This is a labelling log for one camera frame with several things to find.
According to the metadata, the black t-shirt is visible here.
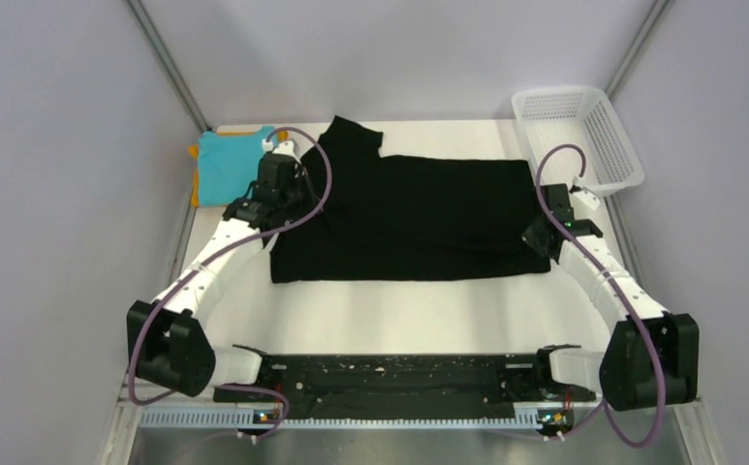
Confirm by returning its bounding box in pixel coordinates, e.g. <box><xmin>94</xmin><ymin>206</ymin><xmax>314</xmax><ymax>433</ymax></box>
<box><xmin>270</xmin><ymin>116</ymin><xmax>550</xmax><ymax>284</ymax></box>

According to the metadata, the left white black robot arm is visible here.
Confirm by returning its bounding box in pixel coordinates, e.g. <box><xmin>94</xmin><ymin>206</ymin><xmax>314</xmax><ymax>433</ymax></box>
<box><xmin>126</xmin><ymin>150</ymin><xmax>316</xmax><ymax>401</ymax></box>

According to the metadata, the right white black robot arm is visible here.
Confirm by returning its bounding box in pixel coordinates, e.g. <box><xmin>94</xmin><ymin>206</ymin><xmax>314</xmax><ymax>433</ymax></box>
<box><xmin>522</xmin><ymin>184</ymin><xmax>700</xmax><ymax>412</ymax></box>

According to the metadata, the folded cyan t-shirt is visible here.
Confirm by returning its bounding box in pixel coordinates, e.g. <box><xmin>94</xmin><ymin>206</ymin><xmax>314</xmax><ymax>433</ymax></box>
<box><xmin>195</xmin><ymin>125</ymin><xmax>279</xmax><ymax>209</ymax></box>

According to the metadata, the white plastic basket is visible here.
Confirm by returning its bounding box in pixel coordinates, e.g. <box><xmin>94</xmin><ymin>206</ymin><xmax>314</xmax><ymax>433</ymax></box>
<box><xmin>511</xmin><ymin>85</ymin><xmax>645</xmax><ymax>197</ymax></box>

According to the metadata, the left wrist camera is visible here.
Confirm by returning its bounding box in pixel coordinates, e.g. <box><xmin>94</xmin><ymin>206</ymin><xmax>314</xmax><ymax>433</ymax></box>
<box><xmin>262</xmin><ymin>139</ymin><xmax>298</xmax><ymax>158</ymax></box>

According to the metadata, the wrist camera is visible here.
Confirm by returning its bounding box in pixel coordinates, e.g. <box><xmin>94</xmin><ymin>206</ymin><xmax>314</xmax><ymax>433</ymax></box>
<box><xmin>570</xmin><ymin>186</ymin><xmax>602</xmax><ymax>211</ymax></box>
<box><xmin>262</xmin><ymin>139</ymin><xmax>298</xmax><ymax>158</ymax></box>

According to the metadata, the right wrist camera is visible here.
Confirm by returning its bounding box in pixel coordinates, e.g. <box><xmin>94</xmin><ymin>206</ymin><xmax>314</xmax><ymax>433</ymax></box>
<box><xmin>570</xmin><ymin>186</ymin><xmax>602</xmax><ymax>211</ymax></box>

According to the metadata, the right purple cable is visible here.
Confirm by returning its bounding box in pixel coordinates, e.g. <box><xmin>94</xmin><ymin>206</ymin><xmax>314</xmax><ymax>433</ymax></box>
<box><xmin>534</xmin><ymin>143</ymin><xmax>669</xmax><ymax>450</ymax></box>

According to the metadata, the purple cable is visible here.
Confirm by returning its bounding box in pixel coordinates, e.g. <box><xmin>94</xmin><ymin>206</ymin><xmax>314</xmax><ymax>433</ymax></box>
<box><xmin>534</xmin><ymin>143</ymin><xmax>669</xmax><ymax>450</ymax></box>
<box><xmin>126</xmin><ymin>127</ymin><xmax>334</xmax><ymax>444</ymax></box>

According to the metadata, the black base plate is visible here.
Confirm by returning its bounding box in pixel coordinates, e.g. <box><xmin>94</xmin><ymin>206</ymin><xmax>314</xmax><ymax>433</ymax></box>
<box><xmin>213</xmin><ymin>354</ymin><xmax>597</xmax><ymax>425</ymax></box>

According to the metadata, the white slotted cable duct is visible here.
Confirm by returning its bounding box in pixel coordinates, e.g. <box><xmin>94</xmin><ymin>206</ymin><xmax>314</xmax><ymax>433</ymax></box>
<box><xmin>140</xmin><ymin>407</ymin><xmax>569</xmax><ymax>431</ymax></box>

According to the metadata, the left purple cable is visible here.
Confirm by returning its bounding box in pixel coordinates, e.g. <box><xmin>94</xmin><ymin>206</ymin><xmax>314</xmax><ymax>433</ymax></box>
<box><xmin>126</xmin><ymin>127</ymin><xmax>334</xmax><ymax>444</ymax></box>

